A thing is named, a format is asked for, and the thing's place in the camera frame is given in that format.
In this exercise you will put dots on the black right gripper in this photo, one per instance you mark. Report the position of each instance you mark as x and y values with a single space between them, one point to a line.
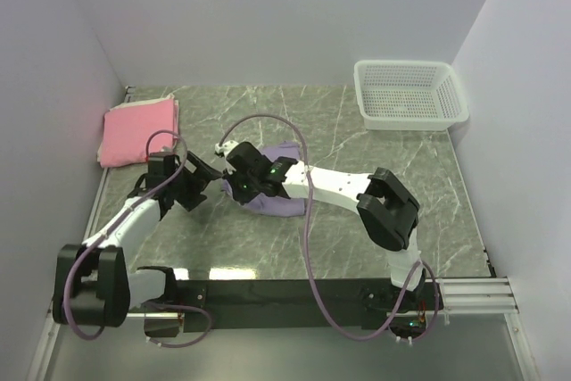
232 175

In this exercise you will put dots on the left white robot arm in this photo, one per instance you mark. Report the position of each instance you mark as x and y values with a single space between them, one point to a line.
93 286

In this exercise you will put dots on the white perforated plastic basket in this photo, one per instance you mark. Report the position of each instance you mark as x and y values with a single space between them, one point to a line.
409 95

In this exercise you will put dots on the aluminium table edge rail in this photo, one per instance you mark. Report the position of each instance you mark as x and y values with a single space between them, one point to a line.
45 347

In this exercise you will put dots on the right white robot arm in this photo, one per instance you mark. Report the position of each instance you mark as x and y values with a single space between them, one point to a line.
387 209

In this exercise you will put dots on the purple t shirt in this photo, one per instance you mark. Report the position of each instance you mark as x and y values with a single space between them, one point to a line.
273 206

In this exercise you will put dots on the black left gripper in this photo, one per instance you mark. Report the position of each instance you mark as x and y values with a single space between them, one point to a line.
200 178

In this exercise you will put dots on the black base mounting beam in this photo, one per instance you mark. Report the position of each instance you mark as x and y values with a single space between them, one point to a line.
256 303

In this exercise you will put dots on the folded pink t shirt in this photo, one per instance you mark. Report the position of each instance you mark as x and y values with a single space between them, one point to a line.
134 135

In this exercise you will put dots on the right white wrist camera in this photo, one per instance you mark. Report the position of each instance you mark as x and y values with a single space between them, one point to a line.
225 148

